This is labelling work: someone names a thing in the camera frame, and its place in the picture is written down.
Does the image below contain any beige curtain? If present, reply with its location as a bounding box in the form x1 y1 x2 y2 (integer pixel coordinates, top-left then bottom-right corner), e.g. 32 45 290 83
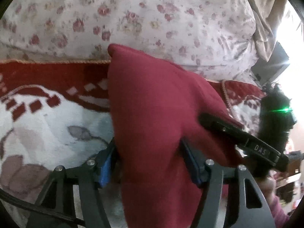
247 0 293 60

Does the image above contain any grey box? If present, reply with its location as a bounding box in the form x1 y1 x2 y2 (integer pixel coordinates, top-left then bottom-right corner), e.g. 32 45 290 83
251 42 291 84

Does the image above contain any person's right hand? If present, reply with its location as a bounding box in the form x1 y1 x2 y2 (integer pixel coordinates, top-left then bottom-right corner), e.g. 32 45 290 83
258 177 278 198

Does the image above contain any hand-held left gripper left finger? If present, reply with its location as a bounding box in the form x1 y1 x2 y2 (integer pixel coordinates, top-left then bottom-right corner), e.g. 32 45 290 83
26 139 119 228

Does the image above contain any red cushion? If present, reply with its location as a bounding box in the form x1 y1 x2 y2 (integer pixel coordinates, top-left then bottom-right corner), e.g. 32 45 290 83
107 43 245 228

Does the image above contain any floral white pillow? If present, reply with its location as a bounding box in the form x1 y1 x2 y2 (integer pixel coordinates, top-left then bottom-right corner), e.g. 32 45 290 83
0 0 260 81

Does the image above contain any black cable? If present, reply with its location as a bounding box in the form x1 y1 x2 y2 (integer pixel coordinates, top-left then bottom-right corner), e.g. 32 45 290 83
0 189 86 227

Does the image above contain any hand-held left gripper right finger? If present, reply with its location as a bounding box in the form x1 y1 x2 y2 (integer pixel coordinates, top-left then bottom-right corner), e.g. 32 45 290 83
179 139 276 228

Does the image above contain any red and white patterned blanket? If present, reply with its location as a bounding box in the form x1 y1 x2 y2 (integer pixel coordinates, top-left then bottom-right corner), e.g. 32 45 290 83
0 59 268 228

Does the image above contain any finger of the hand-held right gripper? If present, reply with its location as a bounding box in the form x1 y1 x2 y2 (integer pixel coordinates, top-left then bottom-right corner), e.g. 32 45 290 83
199 113 289 173

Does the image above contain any person's right forearm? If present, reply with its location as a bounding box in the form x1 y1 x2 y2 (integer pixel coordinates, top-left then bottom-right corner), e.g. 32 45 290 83
270 192 292 226

